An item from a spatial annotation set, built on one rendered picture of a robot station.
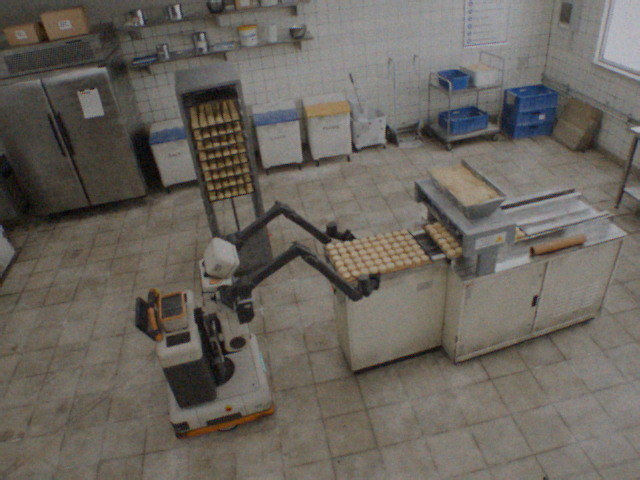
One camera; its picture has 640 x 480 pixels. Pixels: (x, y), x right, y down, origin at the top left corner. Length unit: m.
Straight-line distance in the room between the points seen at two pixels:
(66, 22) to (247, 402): 4.23
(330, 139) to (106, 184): 2.76
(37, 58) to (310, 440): 4.56
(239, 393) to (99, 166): 3.58
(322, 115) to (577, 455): 4.42
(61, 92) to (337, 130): 3.16
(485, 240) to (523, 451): 1.32
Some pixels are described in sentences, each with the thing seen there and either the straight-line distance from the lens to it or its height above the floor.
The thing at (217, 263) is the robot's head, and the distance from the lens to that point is 2.67.
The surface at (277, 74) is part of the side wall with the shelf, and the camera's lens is 6.42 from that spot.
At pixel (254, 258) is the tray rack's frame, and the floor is 0.15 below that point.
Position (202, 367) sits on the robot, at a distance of 2.94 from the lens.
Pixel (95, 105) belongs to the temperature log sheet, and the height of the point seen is 1.35.
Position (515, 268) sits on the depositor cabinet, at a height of 0.82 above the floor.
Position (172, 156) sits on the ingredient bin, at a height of 0.50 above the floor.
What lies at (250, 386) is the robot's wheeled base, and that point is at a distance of 3.23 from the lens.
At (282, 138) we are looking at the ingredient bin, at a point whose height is 0.48.
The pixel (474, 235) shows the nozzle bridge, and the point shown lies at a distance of 2.81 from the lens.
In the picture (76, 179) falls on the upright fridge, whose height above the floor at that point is 0.54.
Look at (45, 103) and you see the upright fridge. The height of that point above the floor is 1.47.
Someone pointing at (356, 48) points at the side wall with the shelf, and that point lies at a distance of 6.53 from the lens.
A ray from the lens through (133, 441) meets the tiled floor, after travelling 3.60.
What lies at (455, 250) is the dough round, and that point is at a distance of 3.11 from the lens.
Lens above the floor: 2.75
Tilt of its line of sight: 35 degrees down
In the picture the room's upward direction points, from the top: 6 degrees counter-clockwise
